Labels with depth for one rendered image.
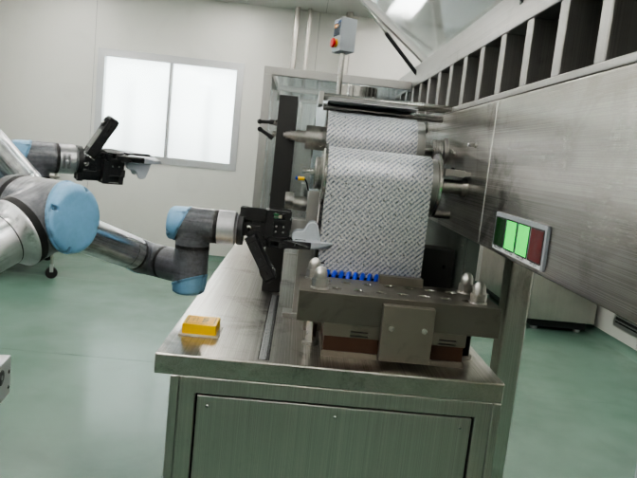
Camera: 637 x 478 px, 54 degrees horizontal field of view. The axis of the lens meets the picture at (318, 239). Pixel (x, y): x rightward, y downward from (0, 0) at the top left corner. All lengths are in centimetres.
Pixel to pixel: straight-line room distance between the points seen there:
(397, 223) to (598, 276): 64
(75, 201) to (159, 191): 605
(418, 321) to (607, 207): 49
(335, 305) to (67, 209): 51
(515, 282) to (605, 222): 79
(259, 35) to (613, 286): 643
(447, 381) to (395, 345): 12
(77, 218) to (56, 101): 637
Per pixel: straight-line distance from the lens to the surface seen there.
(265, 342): 130
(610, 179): 86
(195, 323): 131
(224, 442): 126
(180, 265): 139
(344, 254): 140
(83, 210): 110
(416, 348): 124
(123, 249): 140
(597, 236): 87
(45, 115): 748
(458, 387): 124
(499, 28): 145
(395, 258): 141
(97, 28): 739
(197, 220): 137
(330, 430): 124
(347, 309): 122
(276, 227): 136
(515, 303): 164
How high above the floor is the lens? 129
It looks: 8 degrees down
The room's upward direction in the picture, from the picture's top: 6 degrees clockwise
